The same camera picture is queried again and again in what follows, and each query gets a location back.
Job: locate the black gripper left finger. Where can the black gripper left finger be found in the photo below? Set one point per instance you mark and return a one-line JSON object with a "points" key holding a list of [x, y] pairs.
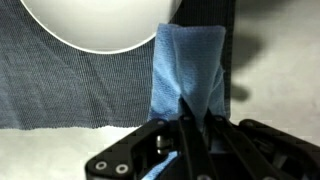
{"points": [[133, 146]]}

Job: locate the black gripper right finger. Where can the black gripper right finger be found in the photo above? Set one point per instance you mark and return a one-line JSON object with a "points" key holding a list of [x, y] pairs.
{"points": [[266, 150]]}

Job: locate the blue cloth towel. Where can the blue cloth towel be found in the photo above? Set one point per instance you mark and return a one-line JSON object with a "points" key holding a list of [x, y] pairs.
{"points": [[186, 63]]}

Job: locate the white round plate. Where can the white round plate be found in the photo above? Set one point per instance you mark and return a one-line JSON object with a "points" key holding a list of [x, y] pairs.
{"points": [[100, 23]]}

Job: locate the dark blue fabric placemat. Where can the dark blue fabric placemat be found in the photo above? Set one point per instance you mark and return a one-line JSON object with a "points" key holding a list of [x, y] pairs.
{"points": [[66, 90]]}

